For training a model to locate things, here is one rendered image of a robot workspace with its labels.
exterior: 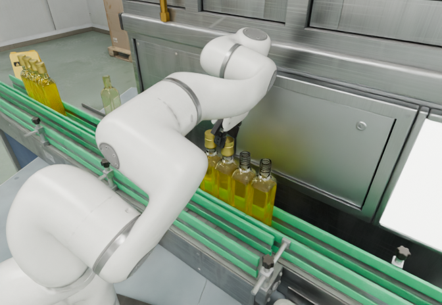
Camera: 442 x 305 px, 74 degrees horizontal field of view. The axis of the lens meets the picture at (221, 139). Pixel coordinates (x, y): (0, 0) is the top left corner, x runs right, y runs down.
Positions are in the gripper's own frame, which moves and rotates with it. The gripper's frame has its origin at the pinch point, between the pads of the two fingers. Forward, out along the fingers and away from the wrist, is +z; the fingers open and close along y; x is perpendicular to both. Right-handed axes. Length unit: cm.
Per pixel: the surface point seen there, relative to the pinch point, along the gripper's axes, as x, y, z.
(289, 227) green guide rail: 26.1, -3.0, 19.4
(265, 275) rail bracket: 27.8, 16.5, 13.1
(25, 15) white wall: -540, -168, 227
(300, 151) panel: 17.0, -12.9, 1.9
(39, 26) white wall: -534, -185, 249
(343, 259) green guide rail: 41.5, -3.1, 16.3
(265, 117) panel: 3.9, -12.8, -1.5
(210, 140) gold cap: -3.4, 1.4, 3.9
